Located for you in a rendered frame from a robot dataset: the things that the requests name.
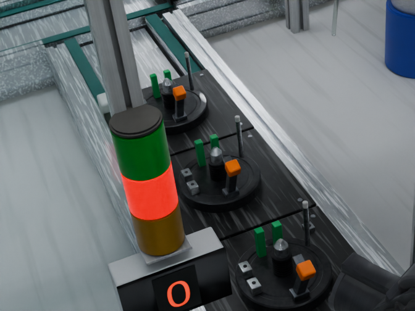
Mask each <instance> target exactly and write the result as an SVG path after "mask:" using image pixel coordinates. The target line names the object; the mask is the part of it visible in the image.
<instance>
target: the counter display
mask: <svg viewBox="0 0 415 311"><path fill-rule="evenodd" d="M193 265H195V268H196V274H197V278H198V284H199V291H200V295H201V301H202V303H201V304H198V305H196V306H193V307H190V308H188V309H185V310H182V311H190V310H193V309H196V308H198V307H200V306H203V305H206V304H208V303H211V302H214V301H216V300H219V299H221V298H224V297H227V296H229V295H232V287H231V282H230V273H229V269H228V261H227V253H226V249H225V247H223V248H220V249H218V250H215V251H212V252H209V253H207V254H204V255H201V256H199V257H196V258H194V259H190V260H187V261H185V262H182V263H180V264H177V265H174V266H172V267H169V268H166V269H163V270H161V271H158V272H156V273H152V274H150V275H147V276H144V277H142V278H139V279H137V280H134V281H131V282H128V283H125V284H123V285H120V286H118V287H116V288H117V292H118V294H119V298H120V302H121V305H122V309H123V311H159V309H158V306H157V302H156V296H155V293H154V288H153V284H152V280H156V279H158V278H161V277H163V276H166V275H169V274H171V273H174V272H177V271H179V270H183V269H184V268H188V267H190V266H193Z"/></svg>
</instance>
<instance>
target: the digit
mask: <svg viewBox="0 0 415 311"><path fill-rule="evenodd" d="M152 284H153V288H154V293H155V296H156V302H157V306H158V309H159V311H182V310H185V309H188V308H190V307H193V306H196V305H198V304H201V303H202V301H201V295H200V291H199V284H198V278H197V274H196V268H195V265H193V266H190V267H188V268H184V269H183V270H179V271H177V272H174V273H171V274H169V275H166V276H163V277H161V278H158V279H156V280H152Z"/></svg>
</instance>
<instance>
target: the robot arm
mask: <svg viewBox="0 0 415 311"><path fill-rule="evenodd" d="M341 269H342V271H341V273H340V274H339V276H338V278H337V280H336V282H335V284H334V286H333V289H332V293H331V295H330V296H329V307H330V309H331V310H333V311H415V263H414V264H412V265H411V266H410V267H409V268H408V269H407V270H406V271H405V273H404V274H403V275H402V276H401V277H399V276H397V275H395V274H393V273H391V272H389V271H387V270H385V269H383V268H381V267H379V266H377V265H375V264H373V263H372V262H370V261H368V260H367V259H365V258H364V257H362V256H360V255H358V254H356V253H352V254H351V255H350V256H349V257H348V258H347V259H346V260H345V261H344V262H343V263H342V264H341Z"/></svg>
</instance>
